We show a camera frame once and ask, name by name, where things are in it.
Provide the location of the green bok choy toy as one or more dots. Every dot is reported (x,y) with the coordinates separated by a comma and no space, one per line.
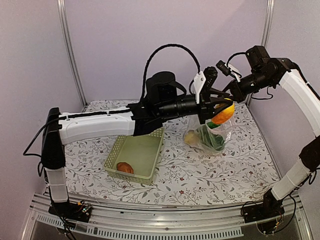
(208,139)

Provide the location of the yellow lemon toy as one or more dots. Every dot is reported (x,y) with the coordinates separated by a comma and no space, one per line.
(191,138)

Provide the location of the aluminium front rail frame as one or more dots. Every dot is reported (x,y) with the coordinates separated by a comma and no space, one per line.
(116,220)

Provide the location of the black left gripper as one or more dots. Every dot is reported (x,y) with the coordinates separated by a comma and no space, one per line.
(208,106)

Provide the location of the floral white table mat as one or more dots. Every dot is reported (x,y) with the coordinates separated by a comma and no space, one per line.
(243,172)

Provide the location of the beige perforated plastic basket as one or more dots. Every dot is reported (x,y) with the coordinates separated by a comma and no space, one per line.
(140,152)

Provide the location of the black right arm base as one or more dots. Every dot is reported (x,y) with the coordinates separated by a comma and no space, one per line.
(253,212)

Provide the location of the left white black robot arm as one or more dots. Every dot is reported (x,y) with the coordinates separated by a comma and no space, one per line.
(165,99)

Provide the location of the brown bread roll toy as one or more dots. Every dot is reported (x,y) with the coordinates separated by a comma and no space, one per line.
(124,167)

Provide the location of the orange yellow mango toy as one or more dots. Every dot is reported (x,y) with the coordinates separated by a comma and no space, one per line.
(224,115)

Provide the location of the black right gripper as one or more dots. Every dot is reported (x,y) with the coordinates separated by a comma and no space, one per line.
(237,93)

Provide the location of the aluminium frame post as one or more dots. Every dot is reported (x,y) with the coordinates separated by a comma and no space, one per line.
(63,18)
(268,20)

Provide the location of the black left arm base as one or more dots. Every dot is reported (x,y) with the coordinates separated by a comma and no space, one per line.
(79,211)

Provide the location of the left aluminium frame post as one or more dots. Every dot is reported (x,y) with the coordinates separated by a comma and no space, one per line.
(63,18)

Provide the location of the right aluminium frame post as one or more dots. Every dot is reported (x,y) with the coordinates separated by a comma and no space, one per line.
(268,20)

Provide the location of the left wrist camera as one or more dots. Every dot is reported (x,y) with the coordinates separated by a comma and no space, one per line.
(203,81)

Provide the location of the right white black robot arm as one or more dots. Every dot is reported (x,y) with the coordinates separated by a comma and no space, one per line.
(293,82)

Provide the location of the clear pink zip top bag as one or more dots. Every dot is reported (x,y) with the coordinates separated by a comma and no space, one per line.
(226,130)

